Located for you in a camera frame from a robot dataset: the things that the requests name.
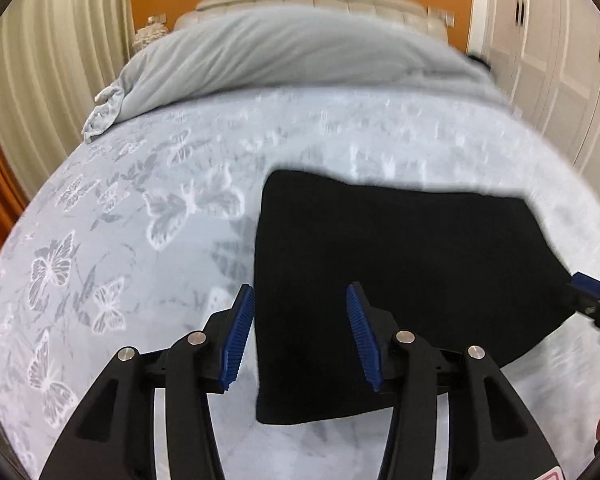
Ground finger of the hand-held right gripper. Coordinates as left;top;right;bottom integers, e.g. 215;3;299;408
565;271;600;348

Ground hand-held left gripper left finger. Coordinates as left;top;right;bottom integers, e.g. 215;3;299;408
39;282;257;480

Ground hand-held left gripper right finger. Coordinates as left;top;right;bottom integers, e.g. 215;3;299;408
345;282;563;480

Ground black pants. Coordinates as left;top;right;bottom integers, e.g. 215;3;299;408
254;169;588;427

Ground butterfly print bed sheet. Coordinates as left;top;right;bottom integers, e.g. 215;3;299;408
0;82;600;480

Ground white wardrobe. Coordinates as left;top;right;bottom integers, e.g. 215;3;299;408
467;0;600;206

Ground orange curtain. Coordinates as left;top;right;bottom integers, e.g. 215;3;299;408
0;105;28;271

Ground grey duvet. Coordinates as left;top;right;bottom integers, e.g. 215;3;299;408
81;5;511;143

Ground white bedside ornament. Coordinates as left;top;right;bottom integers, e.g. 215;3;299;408
132;15;171;51

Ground cream curtain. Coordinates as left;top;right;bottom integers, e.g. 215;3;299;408
0;0;136;211

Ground beige padded headboard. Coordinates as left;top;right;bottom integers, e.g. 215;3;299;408
174;0;451;43

